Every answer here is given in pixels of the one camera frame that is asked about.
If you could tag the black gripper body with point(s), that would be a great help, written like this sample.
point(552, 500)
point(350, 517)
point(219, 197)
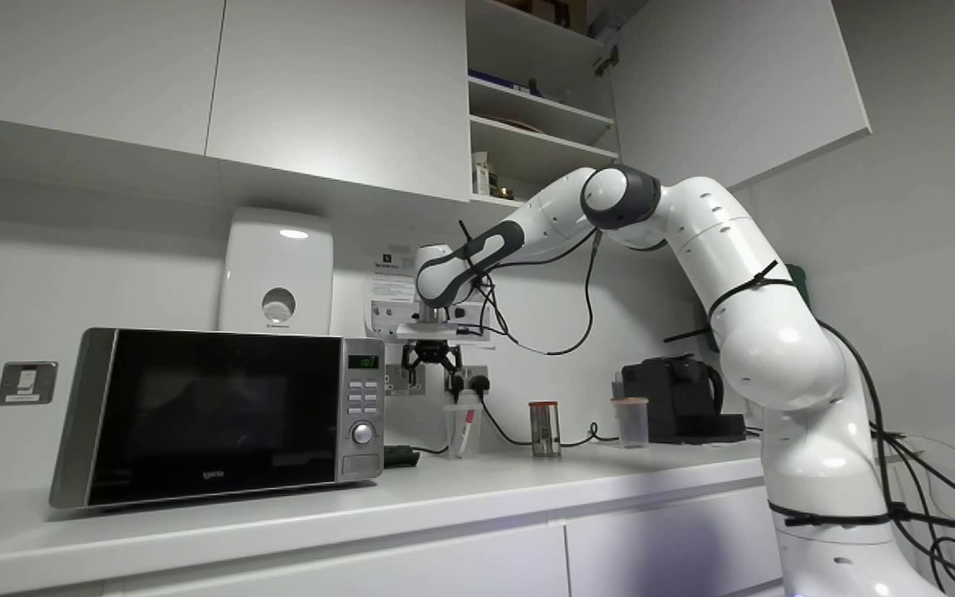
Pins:
point(432, 353)

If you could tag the white whiteboard marker red cap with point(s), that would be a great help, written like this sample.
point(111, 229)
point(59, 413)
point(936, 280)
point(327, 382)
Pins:
point(462, 430)

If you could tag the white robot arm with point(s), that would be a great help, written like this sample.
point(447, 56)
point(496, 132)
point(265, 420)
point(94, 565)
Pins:
point(786, 353)

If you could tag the metal can orange lid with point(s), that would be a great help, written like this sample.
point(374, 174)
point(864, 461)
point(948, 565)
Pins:
point(543, 430)

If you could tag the white bottle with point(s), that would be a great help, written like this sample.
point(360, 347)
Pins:
point(483, 171)

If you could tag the silver black microwave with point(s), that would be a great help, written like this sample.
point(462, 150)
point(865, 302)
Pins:
point(213, 415)

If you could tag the white base cabinet door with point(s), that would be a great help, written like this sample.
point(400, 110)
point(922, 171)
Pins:
point(676, 542)
point(390, 570)

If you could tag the black coffee machine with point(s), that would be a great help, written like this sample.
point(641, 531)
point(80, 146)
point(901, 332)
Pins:
point(671, 399)

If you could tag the white open shelf cabinet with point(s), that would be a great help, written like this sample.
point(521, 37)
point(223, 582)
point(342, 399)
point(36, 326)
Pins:
point(543, 110)

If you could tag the dark blue flat object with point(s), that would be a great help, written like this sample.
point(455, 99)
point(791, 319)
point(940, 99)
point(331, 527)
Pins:
point(498, 82)

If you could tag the white open cabinet door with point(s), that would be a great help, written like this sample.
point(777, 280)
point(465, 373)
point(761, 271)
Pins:
point(744, 77)

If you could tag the silver wall socket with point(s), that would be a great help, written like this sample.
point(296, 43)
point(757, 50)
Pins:
point(396, 382)
point(476, 381)

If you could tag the black wall plug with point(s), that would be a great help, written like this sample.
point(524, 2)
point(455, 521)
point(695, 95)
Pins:
point(483, 385)

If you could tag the white printed wall notice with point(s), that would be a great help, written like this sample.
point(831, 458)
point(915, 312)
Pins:
point(390, 316)

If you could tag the small white wall label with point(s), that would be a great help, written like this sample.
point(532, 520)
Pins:
point(396, 264)

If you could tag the white wall dispenser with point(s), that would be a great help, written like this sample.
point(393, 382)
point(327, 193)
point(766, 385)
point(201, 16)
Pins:
point(276, 271)

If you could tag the white wall cabinet door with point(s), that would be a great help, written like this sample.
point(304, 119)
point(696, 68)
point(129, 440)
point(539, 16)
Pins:
point(339, 86)
point(80, 68)

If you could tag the green wall dispenser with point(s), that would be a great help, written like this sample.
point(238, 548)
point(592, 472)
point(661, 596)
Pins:
point(797, 274)

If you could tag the silver wall switch plate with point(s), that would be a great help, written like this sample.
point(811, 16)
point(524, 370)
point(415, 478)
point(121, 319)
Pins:
point(27, 382)

